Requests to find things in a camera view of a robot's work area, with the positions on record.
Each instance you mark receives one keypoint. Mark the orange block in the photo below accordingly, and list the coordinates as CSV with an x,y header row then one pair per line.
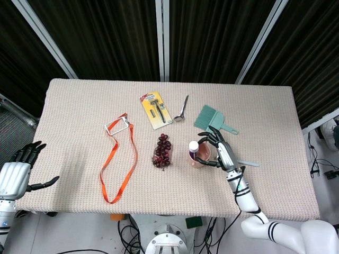
x,y
116,217

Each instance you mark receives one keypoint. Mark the purple white-capped bottle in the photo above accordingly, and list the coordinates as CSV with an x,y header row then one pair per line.
x,y
193,146

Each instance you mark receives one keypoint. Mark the white frame post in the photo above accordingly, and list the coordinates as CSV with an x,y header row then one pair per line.
x,y
47,39
162,39
262,42

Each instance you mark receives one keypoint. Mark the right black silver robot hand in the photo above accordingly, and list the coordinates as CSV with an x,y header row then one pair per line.
x,y
225,154

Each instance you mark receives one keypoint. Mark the yellow razor blister pack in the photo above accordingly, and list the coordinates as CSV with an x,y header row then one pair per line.
x,y
155,109

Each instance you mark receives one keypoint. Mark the black power adapter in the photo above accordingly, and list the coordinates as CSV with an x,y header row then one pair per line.
x,y
331,174

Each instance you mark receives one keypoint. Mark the pink ribbed cup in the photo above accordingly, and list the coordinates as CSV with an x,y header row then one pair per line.
x,y
205,152

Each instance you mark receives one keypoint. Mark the light blue toothbrush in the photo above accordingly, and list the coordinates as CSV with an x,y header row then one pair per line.
x,y
250,164

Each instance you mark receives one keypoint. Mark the dark red grape bunch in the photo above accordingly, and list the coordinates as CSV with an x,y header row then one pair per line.
x,y
162,152

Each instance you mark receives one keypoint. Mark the metal spoon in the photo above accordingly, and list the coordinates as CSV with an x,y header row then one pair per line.
x,y
182,108

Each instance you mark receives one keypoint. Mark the beige waffle table cloth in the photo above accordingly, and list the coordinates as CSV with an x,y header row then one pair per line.
x,y
79,111

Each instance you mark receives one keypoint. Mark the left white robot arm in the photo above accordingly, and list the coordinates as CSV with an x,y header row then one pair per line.
x,y
5,214

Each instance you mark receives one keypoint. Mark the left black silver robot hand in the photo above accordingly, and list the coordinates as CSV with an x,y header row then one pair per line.
x,y
13,177

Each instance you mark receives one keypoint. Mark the green block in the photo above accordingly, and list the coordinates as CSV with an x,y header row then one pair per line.
x,y
194,222

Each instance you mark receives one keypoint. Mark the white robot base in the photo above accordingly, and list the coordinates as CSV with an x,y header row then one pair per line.
x,y
167,238

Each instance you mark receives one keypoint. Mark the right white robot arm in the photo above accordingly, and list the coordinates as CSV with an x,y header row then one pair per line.
x,y
246,198

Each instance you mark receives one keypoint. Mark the teal hand brush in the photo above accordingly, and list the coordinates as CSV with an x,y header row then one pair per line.
x,y
212,119

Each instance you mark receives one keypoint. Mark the clear badge holder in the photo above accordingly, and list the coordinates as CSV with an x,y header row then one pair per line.
x,y
117,123

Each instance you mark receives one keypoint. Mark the black pleated curtain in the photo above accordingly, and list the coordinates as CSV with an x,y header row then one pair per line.
x,y
106,34
312,47
217,37
16,61

